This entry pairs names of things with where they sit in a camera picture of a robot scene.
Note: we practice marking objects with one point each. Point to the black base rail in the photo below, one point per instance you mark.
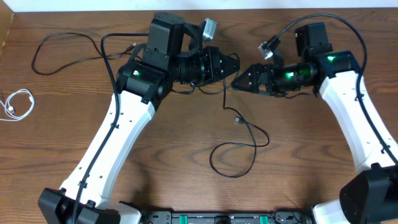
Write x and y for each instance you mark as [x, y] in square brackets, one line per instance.
[279, 216]

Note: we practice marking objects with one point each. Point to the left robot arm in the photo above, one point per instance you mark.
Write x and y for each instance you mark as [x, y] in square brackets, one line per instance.
[176, 51]

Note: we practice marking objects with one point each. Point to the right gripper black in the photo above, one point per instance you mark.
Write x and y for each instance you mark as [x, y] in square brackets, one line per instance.
[255, 70]

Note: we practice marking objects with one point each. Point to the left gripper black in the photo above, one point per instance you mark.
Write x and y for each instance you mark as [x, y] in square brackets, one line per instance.
[210, 57]

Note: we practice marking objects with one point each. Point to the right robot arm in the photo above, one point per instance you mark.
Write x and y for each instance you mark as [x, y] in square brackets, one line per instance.
[371, 197]

